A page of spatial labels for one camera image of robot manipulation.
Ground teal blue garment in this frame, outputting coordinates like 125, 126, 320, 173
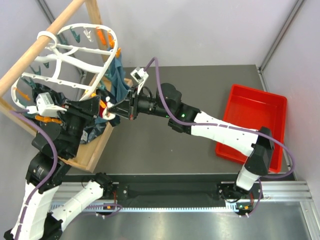
94, 49, 133, 126

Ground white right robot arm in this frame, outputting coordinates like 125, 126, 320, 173
102, 83, 275, 200

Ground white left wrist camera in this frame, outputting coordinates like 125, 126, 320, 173
26, 92, 67, 118

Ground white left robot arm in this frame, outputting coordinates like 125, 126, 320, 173
3, 96, 114, 240

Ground wooden round rod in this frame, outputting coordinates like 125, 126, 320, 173
0, 0, 85, 97

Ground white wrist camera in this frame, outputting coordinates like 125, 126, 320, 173
130, 67, 149, 95
26, 92, 67, 118

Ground wooden rack frame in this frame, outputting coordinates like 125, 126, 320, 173
0, 0, 134, 173

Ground red plastic bin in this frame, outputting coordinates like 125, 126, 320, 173
215, 84, 288, 173

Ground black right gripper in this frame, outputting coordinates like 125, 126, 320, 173
108, 86, 172, 122

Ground aluminium rail frame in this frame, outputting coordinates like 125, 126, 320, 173
61, 181, 320, 240

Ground navy sock with yellow tag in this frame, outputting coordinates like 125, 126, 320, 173
99, 96, 121, 127

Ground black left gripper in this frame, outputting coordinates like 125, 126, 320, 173
58, 95, 103, 157

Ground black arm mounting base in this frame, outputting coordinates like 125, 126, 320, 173
57, 172, 264, 218

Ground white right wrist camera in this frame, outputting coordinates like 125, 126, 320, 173
130, 67, 149, 95

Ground white round clip hanger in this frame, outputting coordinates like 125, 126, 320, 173
10, 23, 119, 109

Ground dark leaf-print shorts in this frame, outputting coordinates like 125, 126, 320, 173
22, 78, 107, 144

